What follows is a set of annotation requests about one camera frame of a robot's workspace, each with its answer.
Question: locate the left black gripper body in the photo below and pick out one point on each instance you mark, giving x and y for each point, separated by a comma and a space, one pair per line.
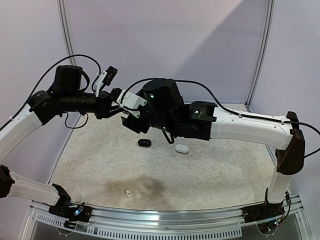
101, 111

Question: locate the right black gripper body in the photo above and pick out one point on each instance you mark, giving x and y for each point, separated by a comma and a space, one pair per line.
135, 122

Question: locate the black oval charging case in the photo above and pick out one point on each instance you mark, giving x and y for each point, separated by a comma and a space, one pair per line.
146, 143

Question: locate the white oval charging case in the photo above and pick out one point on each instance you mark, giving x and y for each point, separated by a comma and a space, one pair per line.
180, 148

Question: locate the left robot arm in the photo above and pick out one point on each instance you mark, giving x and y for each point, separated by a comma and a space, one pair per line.
62, 97

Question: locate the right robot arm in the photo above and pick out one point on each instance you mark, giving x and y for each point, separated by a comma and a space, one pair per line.
159, 104

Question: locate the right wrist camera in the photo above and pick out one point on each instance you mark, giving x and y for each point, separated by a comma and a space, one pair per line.
128, 101

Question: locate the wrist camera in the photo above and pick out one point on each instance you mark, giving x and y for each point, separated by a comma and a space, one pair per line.
128, 101
103, 79

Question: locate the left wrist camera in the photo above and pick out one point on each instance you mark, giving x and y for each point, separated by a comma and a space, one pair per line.
103, 79

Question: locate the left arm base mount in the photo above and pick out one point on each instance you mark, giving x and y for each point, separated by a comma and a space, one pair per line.
74, 213

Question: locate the left aluminium frame post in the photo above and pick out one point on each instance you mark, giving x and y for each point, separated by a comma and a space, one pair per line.
62, 11

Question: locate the aluminium frame post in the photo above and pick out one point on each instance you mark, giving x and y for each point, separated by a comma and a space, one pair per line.
62, 11
261, 53

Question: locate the aluminium front rail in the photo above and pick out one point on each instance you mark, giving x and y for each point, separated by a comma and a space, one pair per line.
124, 224

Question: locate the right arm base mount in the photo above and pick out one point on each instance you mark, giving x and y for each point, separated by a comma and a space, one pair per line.
262, 211

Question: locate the right aluminium frame post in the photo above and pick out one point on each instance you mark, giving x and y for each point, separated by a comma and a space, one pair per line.
261, 53

